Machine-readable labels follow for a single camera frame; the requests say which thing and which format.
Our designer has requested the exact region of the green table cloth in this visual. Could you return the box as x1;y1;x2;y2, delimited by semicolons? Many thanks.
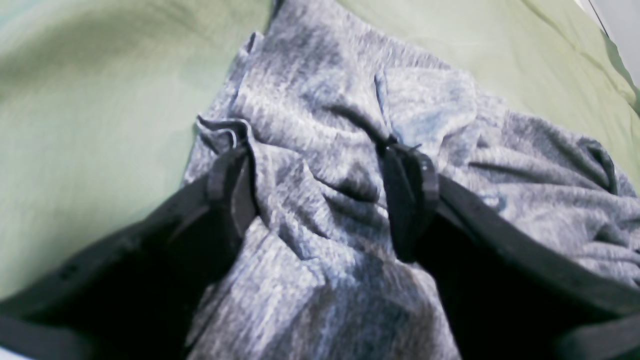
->
0;0;639;297

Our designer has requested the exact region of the grey T-shirt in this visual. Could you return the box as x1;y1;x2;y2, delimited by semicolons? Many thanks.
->
184;0;639;360

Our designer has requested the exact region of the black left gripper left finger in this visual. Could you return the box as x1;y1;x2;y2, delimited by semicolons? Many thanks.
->
1;146;258;360

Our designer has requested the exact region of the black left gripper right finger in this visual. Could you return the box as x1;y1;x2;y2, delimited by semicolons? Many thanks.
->
381;142;639;360

